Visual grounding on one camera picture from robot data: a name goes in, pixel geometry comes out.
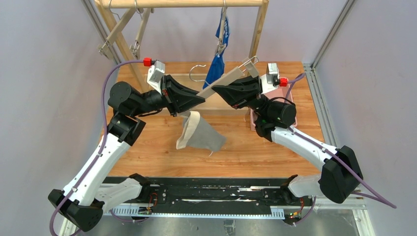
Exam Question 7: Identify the wooden hanger with grey underwear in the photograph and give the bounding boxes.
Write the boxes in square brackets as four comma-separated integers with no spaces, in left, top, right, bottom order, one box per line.
[197,56,259,99]

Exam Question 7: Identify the grey underwear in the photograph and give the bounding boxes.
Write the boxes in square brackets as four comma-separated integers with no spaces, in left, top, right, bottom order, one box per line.
[176,111,226,155]

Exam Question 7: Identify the wooden clip hanger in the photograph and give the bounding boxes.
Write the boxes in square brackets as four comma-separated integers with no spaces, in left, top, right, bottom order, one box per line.
[130,0,154,59]

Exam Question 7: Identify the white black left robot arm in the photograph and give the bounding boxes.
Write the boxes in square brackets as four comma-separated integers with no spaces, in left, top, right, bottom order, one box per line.
[48,75,205,232]

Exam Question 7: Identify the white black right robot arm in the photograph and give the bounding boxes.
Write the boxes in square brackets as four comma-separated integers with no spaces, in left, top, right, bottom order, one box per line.
[212,75,363,204]

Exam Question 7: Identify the wooden hanger with blue underwear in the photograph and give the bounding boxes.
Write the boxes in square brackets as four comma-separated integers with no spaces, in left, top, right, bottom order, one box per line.
[216,0,227,55]

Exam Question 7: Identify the empty wooden hanger far left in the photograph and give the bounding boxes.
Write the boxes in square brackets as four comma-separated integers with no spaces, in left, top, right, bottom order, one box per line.
[94,0,136,59]

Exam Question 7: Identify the pink plastic basket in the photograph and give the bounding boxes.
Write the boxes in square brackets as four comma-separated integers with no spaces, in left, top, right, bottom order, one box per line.
[264,86,297,126]

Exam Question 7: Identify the wooden clothes rack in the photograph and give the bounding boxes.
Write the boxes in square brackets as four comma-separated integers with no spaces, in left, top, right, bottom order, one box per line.
[94,0,270,117]

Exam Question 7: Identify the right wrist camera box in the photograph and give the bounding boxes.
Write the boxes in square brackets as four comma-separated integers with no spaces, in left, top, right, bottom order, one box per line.
[260,62,280,94]

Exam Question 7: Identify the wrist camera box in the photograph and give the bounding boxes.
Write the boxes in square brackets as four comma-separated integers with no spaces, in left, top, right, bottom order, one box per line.
[147,60,165,94]
[260,62,280,94]

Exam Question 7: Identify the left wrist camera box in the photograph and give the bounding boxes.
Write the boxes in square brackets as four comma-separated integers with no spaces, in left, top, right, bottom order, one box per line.
[147,60,165,94]

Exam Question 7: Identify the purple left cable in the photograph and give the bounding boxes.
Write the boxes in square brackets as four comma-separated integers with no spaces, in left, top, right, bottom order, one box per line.
[49,57,153,236]

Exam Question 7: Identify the purple cable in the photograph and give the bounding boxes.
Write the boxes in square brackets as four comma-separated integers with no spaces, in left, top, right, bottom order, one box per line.
[278,72,397,210]
[49,57,153,236]

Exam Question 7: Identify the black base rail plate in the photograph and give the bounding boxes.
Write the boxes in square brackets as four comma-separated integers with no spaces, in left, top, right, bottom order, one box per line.
[112,177,313,220]

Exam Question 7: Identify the aluminium frame rail right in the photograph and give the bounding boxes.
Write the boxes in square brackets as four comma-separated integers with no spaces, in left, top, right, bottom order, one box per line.
[303,0,375,236]

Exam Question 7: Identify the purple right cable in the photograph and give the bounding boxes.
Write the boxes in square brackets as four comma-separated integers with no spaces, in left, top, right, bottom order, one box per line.
[278,72,397,210]

